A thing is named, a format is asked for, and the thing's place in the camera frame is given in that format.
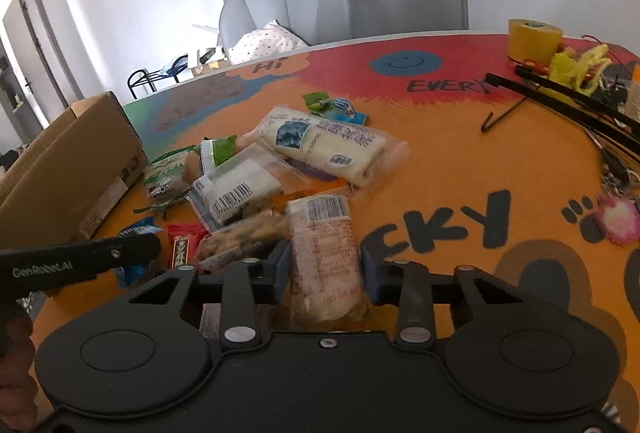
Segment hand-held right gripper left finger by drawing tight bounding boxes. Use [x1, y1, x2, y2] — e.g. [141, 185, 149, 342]
[127, 240, 293, 349]

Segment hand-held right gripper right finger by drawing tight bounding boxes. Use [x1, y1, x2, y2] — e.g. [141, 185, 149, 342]
[360, 245, 522, 348]

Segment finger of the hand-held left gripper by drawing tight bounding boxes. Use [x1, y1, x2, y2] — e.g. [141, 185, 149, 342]
[97, 234, 162, 275]

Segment small blue snack packet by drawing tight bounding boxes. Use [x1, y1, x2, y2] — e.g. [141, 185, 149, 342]
[116, 219, 162, 286]

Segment clear pink snack packet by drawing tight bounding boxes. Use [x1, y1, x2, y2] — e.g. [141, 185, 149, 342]
[284, 194, 367, 323]

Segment small red snack packet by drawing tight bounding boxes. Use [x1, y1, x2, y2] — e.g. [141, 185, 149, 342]
[166, 223, 207, 270]

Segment clear brown snack packet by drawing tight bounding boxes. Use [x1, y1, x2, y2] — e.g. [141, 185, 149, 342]
[194, 212, 289, 275]

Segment green cow print snack packet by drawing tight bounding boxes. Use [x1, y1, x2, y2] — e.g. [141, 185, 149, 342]
[134, 152, 195, 214]

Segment white barcode snack packet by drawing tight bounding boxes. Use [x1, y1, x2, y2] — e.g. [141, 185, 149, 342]
[191, 157, 284, 228]

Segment brown cardboard box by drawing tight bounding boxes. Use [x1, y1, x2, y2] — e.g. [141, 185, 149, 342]
[0, 92, 149, 245]

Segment green white snack packet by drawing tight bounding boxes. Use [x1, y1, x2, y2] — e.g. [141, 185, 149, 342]
[199, 135, 239, 174]

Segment white blue label snack packet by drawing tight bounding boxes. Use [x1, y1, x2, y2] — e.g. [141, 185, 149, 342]
[254, 107, 412, 190]

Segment person's left hand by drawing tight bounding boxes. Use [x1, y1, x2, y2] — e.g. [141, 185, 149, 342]
[0, 312, 39, 433]

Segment small blue candy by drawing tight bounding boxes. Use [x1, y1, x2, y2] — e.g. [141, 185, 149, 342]
[329, 98, 369, 124]

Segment black shoe rack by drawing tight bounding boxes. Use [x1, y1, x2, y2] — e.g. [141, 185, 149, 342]
[127, 55, 189, 100]

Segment small green candy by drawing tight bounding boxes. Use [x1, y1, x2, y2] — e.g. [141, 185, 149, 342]
[302, 91, 334, 114]

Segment printed cardboard box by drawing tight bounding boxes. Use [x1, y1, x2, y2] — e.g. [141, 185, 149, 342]
[191, 47, 227, 78]

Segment dotted white pillow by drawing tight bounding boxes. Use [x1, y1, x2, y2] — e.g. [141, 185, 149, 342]
[227, 20, 309, 64]

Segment black metal bars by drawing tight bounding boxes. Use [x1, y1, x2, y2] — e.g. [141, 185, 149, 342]
[486, 65, 640, 134]

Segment bundle of keys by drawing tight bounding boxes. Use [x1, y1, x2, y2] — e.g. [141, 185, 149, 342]
[599, 147, 640, 194]

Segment yellow tape roll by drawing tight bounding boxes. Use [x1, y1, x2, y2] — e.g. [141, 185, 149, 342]
[507, 18, 564, 64]

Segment yellow plastic toy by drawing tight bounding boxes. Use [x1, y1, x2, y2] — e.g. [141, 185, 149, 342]
[549, 43, 614, 96]

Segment thin black wire hook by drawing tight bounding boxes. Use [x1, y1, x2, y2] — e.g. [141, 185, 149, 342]
[481, 92, 532, 134]

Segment grey door frame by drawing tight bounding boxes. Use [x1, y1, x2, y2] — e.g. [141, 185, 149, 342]
[0, 0, 83, 148]

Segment pink plush keychain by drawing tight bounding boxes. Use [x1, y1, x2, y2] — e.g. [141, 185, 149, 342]
[596, 194, 640, 247]

